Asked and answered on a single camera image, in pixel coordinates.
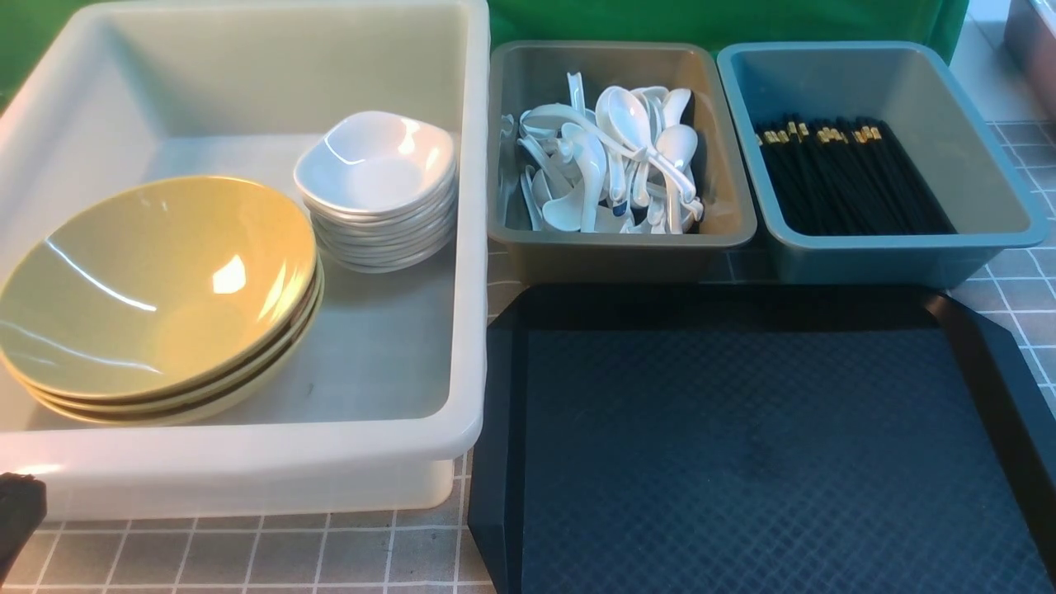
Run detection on white sauce dish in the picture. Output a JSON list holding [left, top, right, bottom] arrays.
[[293, 111, 457, 217]]

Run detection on yellow-green noodle bowl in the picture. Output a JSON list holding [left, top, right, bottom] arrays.
[[1, 177, 317, 400]]

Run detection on white ceramic soup spoon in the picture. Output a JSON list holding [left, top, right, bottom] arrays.
[[596, 86, 696, 200]]

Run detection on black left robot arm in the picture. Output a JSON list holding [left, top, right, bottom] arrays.
[[0, 474, 48, 584]]

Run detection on top stacked yellow bowl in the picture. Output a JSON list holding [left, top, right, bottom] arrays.
[[19, 258, 325, 424]]

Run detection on stacked yellow bowl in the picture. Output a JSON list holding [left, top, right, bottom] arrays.
[[19, 258, 325, 424], [33, 285, 325, 428]]

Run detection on bottom stacked yellow bowl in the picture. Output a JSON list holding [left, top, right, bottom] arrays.
[[33, 285, 325, 428]]

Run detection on large white plastic tub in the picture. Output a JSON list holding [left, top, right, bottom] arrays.
[[2, 1, 490, 521]]

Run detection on pile of white soup spoons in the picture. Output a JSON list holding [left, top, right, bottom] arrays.
[[499, 73, 708, 234]]

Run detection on stack of white sauce dishes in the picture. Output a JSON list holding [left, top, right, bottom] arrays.
[[301, 180, 459, 273]]

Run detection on black plastic serving tray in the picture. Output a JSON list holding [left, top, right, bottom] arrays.
[[468, 285, 1054, 593]]

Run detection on grey plastic spoon bin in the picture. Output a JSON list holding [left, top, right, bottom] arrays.
[[488, 40, 757, 285]]

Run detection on pile of black chopsticks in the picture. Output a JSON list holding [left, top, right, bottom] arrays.
[[754, 114, 955, 237]]

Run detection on green cloth backdrop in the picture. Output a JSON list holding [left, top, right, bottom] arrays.
[[0, 0, 972, 100]]

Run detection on blue plastic chopstick bin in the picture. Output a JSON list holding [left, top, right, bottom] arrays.
[[717, 40, 1046, 289]]

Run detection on pink box at corner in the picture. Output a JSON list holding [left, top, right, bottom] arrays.
[[1003, 1, 1055, 101]]

